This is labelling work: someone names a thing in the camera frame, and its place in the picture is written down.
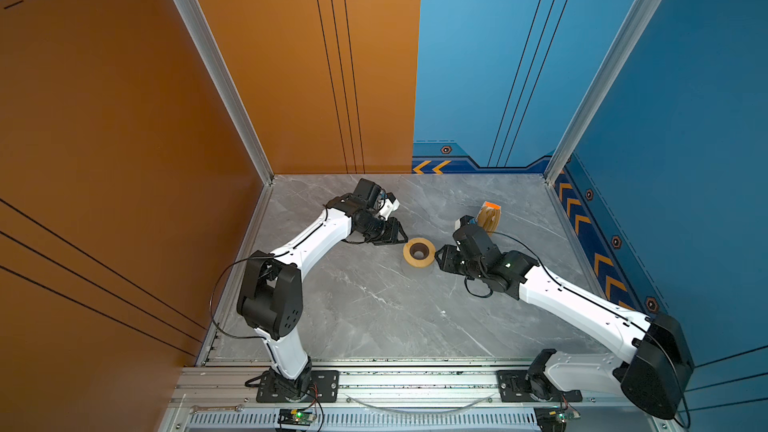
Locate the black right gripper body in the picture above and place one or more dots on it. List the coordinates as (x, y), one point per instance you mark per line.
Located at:
(471, 269)

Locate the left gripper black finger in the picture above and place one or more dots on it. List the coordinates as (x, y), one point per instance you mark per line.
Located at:
(398, 233)
(390, 240)

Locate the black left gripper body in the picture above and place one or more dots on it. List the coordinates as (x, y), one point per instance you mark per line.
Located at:
(374, 226)

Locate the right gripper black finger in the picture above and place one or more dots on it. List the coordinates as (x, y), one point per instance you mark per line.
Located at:
(448, 265)
(446, 252)

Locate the wooden ring dripper stand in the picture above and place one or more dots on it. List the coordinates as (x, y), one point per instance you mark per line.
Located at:
(419, 252)

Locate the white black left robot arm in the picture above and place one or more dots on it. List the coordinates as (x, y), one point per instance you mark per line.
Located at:
(270, 298)

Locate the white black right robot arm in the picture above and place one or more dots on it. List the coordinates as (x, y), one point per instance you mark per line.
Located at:
(648, 360)

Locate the green circuit board right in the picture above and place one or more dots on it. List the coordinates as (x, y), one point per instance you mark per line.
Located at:
(555, 420)

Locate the green circuit board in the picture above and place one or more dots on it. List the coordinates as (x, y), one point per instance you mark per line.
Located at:
(296, 419)
(555, 420)

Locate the green circuit board left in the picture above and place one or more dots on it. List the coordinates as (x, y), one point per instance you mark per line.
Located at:
(296, 419)

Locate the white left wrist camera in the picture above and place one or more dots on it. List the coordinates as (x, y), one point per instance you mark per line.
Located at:
(388, 204)

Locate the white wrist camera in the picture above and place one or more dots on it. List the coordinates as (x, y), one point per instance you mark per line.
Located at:
(388, 204)
(465, 222)

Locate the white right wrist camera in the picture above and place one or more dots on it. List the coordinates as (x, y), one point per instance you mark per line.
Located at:
(465, 222)

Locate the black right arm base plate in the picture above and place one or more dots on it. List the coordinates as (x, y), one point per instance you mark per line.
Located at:
(517, 386)

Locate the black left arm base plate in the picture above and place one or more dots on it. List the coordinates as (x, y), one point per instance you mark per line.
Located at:
(315, 384)

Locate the aluminium front rail frame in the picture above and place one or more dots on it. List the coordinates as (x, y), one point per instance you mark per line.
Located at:
(385, 395)

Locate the aluminium left corner post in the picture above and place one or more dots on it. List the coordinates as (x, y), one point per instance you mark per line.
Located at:
(206, 45)

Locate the aluminium corner post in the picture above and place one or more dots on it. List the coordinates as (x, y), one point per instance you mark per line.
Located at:
(631, 30)
(206, 45)

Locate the aluminium right corner post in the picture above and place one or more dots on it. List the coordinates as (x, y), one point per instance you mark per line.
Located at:
(631, 30)

